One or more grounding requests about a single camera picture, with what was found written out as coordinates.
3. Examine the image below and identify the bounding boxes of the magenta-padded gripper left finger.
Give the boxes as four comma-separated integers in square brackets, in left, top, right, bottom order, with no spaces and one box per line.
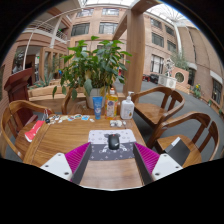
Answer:
[40,142,93,185]

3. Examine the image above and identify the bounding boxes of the wooden planter with succulents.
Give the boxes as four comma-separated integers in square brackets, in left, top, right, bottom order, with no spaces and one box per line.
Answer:
[28,71,68,103]

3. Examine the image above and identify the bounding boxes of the grey white printed mouse pad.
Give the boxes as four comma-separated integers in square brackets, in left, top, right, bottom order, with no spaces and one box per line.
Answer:
[87,128,138,162]

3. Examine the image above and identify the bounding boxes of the scattered small keychain charms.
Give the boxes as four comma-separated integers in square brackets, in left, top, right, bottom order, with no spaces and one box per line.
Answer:
[44,113,96,124]

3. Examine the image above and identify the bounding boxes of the blue squeeze tube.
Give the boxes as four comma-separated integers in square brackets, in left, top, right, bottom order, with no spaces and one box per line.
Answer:
[92,96,104,120]

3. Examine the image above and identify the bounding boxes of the yellow flower potted plant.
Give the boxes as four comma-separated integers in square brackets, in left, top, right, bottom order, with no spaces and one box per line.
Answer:
[193,83,203,99]

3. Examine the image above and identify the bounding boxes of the dark red wooden lectern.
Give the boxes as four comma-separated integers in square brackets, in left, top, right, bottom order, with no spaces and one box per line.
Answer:
[3,67,35,128]

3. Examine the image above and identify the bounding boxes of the white pump bottle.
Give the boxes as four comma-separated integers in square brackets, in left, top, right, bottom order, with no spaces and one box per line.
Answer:
[119,91,136,120]

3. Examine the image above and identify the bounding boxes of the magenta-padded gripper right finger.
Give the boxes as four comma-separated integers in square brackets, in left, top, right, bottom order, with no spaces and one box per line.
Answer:
[133,142,184,185]

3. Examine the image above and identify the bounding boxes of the black computer mouse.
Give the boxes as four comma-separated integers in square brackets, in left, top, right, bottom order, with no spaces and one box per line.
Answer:
[107,133,121,151]

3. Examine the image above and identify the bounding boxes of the green potted plant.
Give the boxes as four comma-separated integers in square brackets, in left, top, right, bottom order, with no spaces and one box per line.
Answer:
[52,35,133,110]

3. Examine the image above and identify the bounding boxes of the yellow liquid bottle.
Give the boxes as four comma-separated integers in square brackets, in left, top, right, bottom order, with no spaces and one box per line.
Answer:
[105,87,119,120]

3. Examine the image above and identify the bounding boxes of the small white packets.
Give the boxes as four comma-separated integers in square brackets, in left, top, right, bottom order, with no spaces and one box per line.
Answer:
[109,119,124,128]

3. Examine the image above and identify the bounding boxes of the black notebook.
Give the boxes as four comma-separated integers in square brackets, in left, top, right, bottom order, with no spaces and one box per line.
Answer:
[164,136,191,167]

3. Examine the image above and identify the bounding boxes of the white metal sculpture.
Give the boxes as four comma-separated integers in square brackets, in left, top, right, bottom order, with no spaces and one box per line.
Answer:
[164,58,176,77]

